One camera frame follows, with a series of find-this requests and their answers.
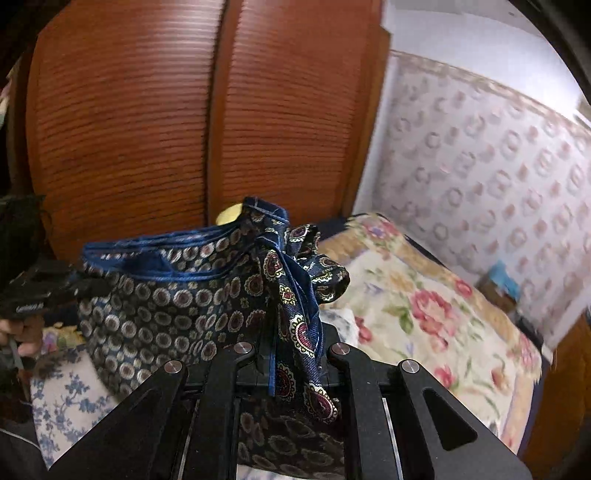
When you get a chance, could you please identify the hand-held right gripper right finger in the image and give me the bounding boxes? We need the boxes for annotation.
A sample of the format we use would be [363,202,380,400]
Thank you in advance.
[321,342,532,480]

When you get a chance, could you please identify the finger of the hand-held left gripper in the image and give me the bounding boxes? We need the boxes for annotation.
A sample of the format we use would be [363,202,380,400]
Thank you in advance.
[67,274,114,301]

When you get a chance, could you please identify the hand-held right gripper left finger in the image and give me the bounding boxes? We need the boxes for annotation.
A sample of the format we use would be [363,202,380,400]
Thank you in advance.
[48,342,260,480]

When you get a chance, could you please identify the navy circle-patterned shirt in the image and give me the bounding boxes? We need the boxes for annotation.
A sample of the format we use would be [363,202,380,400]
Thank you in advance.
[76,196,352,480]

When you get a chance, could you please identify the person's left hand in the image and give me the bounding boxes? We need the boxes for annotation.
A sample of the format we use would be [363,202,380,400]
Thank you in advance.
[0,316,44,358]

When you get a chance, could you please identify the cream rose-patterned blanket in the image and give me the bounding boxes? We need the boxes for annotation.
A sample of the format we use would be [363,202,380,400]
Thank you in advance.
[318,212,543,462]

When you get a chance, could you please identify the person's dark clothing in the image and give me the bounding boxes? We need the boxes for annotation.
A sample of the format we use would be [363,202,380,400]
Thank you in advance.
[0,369,49,480]

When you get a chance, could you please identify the blue-topped box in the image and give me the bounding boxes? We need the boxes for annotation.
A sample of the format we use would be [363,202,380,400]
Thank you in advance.
[480,261,520,310]

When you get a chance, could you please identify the long wooden cabinet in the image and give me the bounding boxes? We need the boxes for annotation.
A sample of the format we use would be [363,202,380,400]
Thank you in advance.
[531,314,591,480]

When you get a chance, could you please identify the sheer circle-patterned curtain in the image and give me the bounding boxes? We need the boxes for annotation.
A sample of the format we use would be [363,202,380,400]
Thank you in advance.
[369,48,591,347]

